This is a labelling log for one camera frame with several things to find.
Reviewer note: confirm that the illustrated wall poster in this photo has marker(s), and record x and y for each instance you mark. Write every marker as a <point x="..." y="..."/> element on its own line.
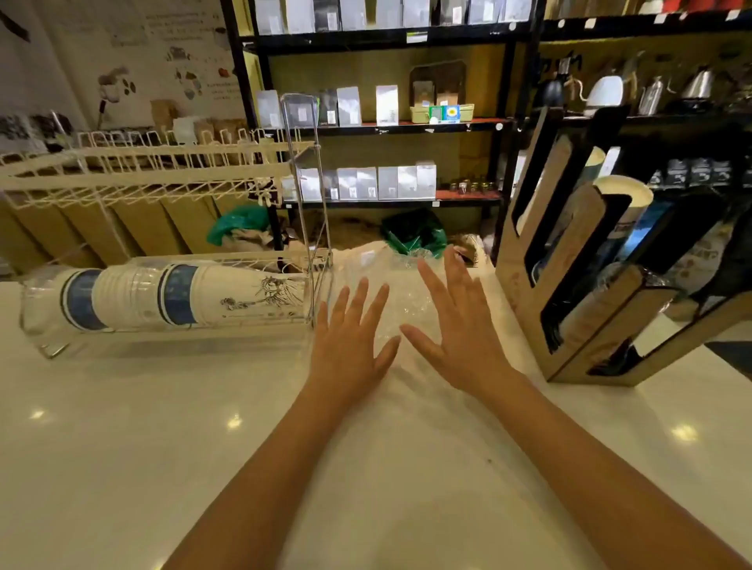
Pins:
<point x="147" y="53"/>

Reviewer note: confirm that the person's left hand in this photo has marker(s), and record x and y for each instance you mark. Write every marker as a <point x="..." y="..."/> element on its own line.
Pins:
<point x="344" y="352"/>

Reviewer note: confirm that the row of small glass jars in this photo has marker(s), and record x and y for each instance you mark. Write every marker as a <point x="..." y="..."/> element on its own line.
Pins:
<point x="473" y="187"/>

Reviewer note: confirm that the person's right forearm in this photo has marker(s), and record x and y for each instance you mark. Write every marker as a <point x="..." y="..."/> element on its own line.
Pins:
<point x="587" y="470"/>

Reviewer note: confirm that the white gooseneck kettle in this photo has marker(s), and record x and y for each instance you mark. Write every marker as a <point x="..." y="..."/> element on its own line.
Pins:
<point x="605" y="94"/>

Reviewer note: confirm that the dark coffee packet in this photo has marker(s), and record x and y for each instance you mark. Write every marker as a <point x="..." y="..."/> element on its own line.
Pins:
<point x="701" y="171"/>
<point x="722" y="171"/>
<point x="677" y="172"/>

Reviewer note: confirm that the clear plastic cup sleeve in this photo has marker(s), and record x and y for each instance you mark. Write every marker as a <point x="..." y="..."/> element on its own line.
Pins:
<point x="38" y="317"/>

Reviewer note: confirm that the green storage tray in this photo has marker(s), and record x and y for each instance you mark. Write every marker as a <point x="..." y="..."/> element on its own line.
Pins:
<point x="418" y="114"/>

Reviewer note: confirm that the white coffee pouch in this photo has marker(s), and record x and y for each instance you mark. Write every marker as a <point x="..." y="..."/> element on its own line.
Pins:
<point x="349" y="105"/>
<point x="268" y="110"/>
<point x="387" y="105"/>

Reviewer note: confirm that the black metal shelf unit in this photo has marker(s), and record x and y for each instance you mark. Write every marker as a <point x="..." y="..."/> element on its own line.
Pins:
<point x="376" y="44"/>

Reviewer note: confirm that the person's right middle finger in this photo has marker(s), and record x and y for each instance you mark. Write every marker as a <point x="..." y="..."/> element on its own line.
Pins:
<point x="455" y="276"/>

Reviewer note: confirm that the stack of white paper cups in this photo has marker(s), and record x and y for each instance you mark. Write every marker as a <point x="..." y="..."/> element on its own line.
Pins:
<point x="129" y="296"/>

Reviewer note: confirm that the black coffee pot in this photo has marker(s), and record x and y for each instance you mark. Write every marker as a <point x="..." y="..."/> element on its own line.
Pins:
<point x="555" y="91"/>

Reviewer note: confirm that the person's right hand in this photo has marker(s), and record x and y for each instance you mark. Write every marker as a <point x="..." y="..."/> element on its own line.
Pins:
<point x="470" y="346"/>

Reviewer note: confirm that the person's left thumb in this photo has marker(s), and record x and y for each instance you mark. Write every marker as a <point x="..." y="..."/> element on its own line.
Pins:
<point x="388" y="354"/>

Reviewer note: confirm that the dark green plastic bag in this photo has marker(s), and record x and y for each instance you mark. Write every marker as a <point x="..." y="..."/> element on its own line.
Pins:
<point x="414" y="232"/>

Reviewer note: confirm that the person's right thumb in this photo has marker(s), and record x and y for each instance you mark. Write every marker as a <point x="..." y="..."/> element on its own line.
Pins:
<point x="420" y="342"/>

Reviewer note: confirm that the light green plastic bag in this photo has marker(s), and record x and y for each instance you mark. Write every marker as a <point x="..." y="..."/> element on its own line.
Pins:
<point x="238" y="223"/>

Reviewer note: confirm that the blue sunflower card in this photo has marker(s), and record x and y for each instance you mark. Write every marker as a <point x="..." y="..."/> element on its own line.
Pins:
<point x="446" y="113"/>

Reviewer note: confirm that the person's left forearm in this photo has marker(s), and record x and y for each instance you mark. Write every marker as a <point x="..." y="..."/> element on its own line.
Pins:
<point x="276" y="475"/>

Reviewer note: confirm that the black wooden shelf unit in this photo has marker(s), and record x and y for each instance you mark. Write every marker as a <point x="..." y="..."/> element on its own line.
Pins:
<point x="646" y="26"/>

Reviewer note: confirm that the row of grey coffee pouches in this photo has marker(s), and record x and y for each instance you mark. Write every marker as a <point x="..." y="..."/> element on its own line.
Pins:
<point x="352" y="13"/>
<point x="388" y="182"/>

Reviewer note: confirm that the crumpled clear plastic bag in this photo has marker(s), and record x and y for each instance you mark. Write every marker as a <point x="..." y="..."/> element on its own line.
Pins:
<point x="405" y="288"/>

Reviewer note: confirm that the row of brown paper bags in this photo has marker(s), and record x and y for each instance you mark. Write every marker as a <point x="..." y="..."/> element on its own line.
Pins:
<point x="141" y="229"/>

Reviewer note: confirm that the wooden cup holder stand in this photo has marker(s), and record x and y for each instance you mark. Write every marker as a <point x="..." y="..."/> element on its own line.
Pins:
<point x="579" y="329"/>

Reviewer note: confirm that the person's left little finger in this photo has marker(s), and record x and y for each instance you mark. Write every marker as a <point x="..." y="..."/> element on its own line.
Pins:
<point x="324" y="317"/>

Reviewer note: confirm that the steel milk jug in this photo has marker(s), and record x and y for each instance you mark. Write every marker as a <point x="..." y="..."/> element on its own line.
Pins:
<point x="651" y="97"/>

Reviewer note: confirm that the dark coffee pouch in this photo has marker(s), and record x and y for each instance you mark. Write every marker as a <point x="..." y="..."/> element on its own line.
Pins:
<point x="329" y="107"/>
<point x="301" y="113"/>

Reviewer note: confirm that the steel gooseneck kettle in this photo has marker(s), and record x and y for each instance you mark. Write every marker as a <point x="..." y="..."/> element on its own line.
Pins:
<point x="699" y="85"/>

